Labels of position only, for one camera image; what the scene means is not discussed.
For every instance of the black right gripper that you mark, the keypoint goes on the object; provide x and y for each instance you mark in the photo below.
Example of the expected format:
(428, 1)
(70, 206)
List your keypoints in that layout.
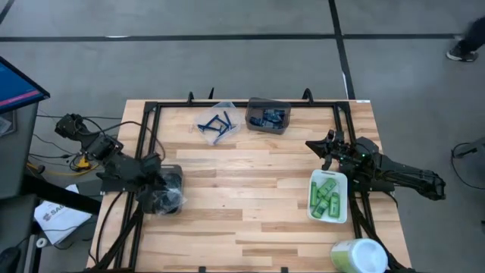
(345, 153)

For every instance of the white tape roll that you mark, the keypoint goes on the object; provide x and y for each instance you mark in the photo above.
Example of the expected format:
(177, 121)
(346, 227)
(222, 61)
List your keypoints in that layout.
(41, 242)

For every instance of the smoky grey translucent bin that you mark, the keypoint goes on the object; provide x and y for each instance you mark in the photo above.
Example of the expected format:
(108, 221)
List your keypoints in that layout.
(250, 104)

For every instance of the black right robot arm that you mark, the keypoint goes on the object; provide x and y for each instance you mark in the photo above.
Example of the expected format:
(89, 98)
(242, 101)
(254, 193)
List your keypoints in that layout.
(409, 178)

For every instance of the black computer mouse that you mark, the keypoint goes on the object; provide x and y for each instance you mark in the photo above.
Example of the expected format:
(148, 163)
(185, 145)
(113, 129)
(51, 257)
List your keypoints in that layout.
(8, 261)

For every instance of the dark grey plastic bin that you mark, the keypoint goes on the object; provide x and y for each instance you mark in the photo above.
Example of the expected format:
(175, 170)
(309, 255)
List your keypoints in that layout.
(181, 170)

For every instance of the green travel bottle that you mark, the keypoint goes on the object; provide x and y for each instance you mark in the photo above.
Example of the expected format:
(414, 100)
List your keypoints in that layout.
(334, 204)
(313, 194)
(327, 186)
(321, 208)

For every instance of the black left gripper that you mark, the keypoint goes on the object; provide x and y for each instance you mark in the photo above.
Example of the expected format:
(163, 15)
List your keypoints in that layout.
(151, 170)

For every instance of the grey cabinet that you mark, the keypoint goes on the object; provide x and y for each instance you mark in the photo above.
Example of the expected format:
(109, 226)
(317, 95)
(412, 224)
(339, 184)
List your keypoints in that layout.
(15, 151)

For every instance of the monitor with blue screen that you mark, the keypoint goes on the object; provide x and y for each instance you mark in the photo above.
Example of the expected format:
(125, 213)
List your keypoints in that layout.
(15, 87)

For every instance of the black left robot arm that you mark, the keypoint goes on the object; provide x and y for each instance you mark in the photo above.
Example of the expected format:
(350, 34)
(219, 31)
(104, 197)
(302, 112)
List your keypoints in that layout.
(110, 151)

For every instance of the person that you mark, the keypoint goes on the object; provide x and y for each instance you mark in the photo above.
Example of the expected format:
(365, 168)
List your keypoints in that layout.
(471, 38)

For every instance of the white plastic bin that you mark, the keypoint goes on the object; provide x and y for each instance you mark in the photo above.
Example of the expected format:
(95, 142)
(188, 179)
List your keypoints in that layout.
(343, 176)

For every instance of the clear plastic bin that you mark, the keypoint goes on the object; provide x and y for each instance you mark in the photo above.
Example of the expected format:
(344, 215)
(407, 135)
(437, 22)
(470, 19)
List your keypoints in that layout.
(201, 117)

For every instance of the green canister white lid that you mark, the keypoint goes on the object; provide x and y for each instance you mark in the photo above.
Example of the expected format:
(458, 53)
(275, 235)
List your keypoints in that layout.
(360, 256)

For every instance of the black diagonal bar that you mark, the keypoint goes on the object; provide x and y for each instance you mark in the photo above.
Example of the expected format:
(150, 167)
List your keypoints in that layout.
(60, 194)

